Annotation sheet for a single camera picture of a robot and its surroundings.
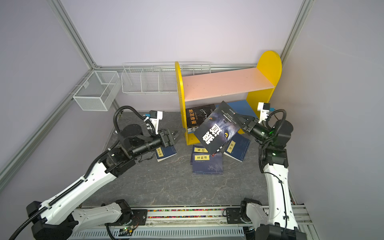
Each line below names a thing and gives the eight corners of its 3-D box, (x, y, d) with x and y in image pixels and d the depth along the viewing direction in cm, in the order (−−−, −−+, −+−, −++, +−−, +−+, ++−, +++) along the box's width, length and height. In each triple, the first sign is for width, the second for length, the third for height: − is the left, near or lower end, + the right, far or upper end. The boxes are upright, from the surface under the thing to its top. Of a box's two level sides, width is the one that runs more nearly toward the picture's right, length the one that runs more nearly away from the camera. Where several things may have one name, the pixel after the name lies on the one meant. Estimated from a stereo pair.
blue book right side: (223, 153, 99) (224, 151, 97) (235, 133, 109) (235, 131, 107) (241, 163, 95) (242, 161, 92) (251, 141, 105) (253, 139, 103)
